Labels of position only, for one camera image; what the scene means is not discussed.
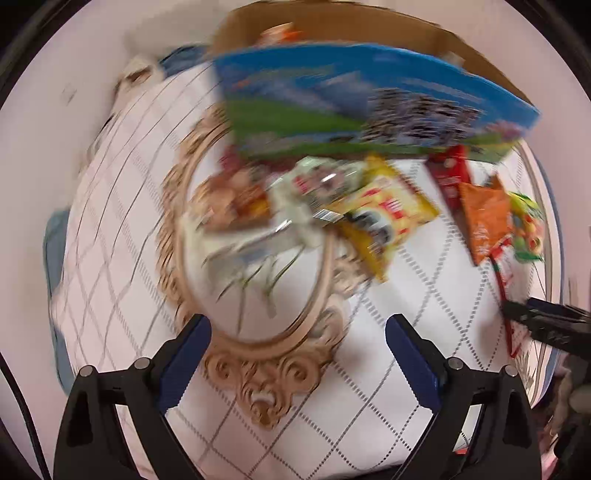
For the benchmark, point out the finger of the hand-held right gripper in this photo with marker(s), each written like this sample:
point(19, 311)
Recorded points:
point(554, 310)
point(554, 332)

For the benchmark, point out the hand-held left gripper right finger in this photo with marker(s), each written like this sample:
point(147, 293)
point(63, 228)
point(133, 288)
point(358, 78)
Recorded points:
point(411, 360)

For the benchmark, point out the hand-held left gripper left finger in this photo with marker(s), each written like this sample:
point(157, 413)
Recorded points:
point(189, 360)

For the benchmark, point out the red white snack packet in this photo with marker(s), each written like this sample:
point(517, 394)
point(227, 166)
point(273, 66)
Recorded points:
point(505, 277)

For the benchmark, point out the green snack packet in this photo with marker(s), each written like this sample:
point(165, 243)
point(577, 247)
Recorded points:
point(526, 226)

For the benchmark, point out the orange snack packet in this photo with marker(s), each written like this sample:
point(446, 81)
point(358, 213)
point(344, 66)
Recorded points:
point(279, 33)
point(485, 217)

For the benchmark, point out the yellow snack packet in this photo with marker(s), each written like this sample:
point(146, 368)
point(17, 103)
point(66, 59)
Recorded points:
point(392, 212)

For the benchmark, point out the brown red snack packet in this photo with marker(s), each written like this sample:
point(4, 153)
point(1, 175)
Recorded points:
point(231, 194)

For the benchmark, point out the white grey snack packet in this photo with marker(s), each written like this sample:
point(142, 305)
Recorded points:
point(314, 184)

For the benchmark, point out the blue printed cardboard box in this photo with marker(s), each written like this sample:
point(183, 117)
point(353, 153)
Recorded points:
point(323, 92)

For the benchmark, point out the white quilted mat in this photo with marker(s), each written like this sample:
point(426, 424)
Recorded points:
point(323, 415)

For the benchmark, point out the bear print pillow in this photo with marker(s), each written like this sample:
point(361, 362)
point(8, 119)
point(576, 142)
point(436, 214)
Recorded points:
point(136, 74)

